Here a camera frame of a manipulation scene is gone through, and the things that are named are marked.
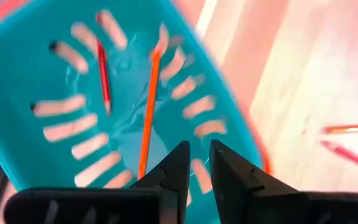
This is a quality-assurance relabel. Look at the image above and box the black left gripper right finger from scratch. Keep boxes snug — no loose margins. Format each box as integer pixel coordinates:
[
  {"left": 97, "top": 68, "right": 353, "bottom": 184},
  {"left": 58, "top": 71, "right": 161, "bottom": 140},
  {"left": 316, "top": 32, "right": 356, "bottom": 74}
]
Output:
[{"left": 209, "top": 139, "right": 311, "bottom": 224}]

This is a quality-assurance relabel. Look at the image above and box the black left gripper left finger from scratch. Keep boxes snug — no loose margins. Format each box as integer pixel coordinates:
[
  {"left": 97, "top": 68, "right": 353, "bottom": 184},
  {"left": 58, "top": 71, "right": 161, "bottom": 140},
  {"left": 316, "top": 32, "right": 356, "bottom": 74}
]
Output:
[{"left": 129, "top": 140, "right": 191, "bottom": 224}]

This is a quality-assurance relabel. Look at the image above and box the orange pencil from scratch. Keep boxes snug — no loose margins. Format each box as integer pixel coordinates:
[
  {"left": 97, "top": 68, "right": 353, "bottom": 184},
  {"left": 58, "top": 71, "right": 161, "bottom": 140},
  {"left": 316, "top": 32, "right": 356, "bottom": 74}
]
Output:
[
  {"left": 321, "top": 123, "right": 358, "bottom": 136},
  {"left": 137, "top": 46, "right": 163, "bottom": 181}
]

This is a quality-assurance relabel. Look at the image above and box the red pencil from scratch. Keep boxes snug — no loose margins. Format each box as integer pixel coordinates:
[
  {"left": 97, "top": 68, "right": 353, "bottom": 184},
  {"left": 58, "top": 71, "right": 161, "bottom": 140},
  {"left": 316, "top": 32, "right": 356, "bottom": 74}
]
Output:
[
  {"left": 319, "top": 140, "right": 358, "bottom": 175},
  {"left": 95, "top": 38, "right": 112, "bottom": 116}
]

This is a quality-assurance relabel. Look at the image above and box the teal basket with orange rim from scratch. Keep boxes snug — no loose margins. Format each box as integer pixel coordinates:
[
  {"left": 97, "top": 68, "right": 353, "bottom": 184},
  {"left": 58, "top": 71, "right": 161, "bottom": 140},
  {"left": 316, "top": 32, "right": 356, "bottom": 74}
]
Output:
[{"left": 0, "top": 0, "right": 272, "bottom": 224}]

